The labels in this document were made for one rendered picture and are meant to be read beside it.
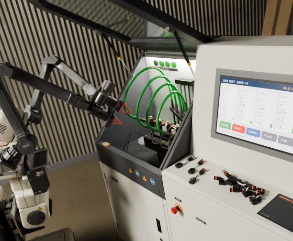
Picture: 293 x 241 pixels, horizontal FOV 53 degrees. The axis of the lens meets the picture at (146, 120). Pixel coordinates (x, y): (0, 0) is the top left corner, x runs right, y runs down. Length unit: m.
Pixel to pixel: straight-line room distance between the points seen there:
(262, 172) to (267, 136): 0.17
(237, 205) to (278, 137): 0.33
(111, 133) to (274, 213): 1.24
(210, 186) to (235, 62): 0.58
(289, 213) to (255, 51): 0.66
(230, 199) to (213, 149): 0.32
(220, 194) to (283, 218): 0.27
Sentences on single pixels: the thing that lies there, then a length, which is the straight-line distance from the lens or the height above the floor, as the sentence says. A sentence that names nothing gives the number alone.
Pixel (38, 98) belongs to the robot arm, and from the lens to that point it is 1.95.
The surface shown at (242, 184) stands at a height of 1.01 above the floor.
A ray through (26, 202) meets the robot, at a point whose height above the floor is 0.84.
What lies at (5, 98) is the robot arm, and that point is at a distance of 1.51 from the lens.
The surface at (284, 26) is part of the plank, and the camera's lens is 3.68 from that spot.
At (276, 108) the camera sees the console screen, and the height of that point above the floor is 1.31.
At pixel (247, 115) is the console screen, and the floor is 1.26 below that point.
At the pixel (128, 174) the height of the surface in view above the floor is 0.82.
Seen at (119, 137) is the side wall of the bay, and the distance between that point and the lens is 2.14.
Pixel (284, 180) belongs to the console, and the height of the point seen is 1.02.
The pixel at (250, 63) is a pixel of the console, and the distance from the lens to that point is 1.37.
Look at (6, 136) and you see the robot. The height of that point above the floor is 1.27.
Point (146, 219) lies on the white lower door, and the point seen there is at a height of 0.52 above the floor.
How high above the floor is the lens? 1.82
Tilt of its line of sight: 23 degrees down
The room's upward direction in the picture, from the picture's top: 10 degrees counter-clockwise
